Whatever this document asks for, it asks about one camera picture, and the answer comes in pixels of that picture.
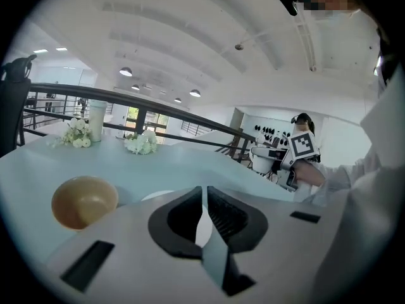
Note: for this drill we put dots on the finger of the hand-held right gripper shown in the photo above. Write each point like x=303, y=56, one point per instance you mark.
x=261, y=151

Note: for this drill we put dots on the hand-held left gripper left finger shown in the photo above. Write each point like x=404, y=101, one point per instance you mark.
x=177, y=220

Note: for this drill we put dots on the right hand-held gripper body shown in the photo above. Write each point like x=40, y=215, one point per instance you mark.
x=303, y=146

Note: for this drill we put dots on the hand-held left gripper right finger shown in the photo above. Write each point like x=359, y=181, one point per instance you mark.
x=234, y=217

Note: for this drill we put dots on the white round plate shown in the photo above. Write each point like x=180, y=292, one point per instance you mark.
x=204, y=230

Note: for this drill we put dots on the brown bowl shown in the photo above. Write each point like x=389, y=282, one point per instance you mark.
x=82, y=204

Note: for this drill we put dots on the person's right forearm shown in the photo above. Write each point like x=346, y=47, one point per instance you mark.
x=335, y=177

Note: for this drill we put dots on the white globe lamp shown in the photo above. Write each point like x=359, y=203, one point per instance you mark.
x=261, y=139

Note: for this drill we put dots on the grey open door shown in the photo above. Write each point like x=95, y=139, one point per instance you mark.
x=238, y=122

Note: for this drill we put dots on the white flower bouquet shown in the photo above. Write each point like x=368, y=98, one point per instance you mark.
x=140, y=144
x=76, y=135

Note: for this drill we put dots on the black-framed window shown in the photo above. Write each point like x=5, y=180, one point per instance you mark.
x=158, y=122

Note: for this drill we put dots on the tall white tumbler green lid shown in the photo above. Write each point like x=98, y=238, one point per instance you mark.
x=96, y=122

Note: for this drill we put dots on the black mesh office chair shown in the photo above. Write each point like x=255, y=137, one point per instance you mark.
x=12, y=106

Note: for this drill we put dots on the group of ceiling panel lights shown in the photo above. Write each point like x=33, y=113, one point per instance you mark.
x=40, y=51

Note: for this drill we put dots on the group of black wall-hung objects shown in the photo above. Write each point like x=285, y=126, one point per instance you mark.
x=269, y=129

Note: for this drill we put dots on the black head-mounted camera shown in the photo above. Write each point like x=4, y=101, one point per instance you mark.
x=288, y=0

